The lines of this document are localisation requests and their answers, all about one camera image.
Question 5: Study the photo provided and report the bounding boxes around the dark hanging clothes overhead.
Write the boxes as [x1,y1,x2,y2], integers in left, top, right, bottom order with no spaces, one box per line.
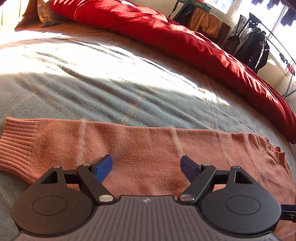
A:
[250,1,287,29]

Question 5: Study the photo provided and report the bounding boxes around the dark wooden cabinet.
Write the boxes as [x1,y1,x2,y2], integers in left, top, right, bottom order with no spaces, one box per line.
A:
[198,13,230,46]

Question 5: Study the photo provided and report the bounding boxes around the orange cloth on cabinet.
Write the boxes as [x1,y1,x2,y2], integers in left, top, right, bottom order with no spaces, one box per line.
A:
[188,8,223,38]

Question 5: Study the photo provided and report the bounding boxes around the red duvet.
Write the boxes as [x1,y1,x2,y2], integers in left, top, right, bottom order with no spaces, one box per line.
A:
[50,1,295,144]

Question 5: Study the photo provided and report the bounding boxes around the blue plaid bed sheet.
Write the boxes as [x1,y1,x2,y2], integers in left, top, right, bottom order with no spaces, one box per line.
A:
[1,22,295,240]

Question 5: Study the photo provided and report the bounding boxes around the green box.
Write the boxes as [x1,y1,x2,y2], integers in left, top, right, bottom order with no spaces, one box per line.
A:
[179,0,211,13]

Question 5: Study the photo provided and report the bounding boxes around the beige pillow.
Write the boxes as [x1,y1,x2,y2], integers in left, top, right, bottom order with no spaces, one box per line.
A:
[14,0,68,30]

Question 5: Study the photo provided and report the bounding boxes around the orange knit sweater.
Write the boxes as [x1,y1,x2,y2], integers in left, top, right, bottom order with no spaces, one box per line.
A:
[1,118,295,240]

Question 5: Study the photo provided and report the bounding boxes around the metal clothes rack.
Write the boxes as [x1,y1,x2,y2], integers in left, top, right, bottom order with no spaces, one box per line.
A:
[235,13,295,98]

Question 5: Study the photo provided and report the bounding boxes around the black hanging jacket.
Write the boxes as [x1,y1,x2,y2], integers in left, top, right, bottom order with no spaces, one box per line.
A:
[223,27,270,74]

